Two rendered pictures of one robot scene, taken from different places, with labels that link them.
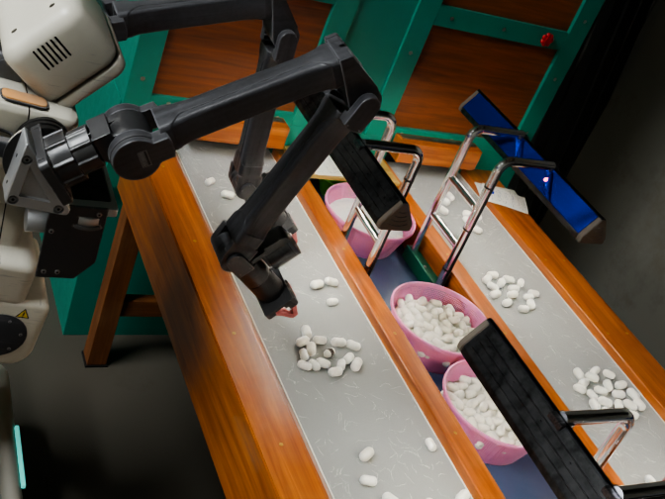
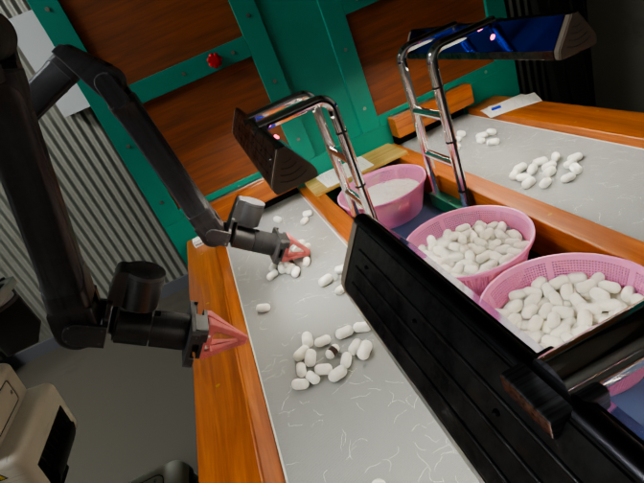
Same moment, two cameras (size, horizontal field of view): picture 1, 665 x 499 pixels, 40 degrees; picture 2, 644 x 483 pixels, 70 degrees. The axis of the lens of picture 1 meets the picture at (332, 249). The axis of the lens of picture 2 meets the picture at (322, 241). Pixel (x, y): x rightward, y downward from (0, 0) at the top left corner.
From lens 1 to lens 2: 131 cm
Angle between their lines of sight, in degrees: 25
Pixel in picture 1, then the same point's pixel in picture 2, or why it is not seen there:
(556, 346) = (630, 191)
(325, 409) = (323, 436)
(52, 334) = not seen: hidden behind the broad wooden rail
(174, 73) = not seen: hidden behind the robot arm
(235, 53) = (212, 143)
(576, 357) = not seen: outside the picture
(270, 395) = (240, 455)
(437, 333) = (469, 258)
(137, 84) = (161, 209)
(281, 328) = (284, 348)
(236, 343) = (217, 397)
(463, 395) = (518, 318)
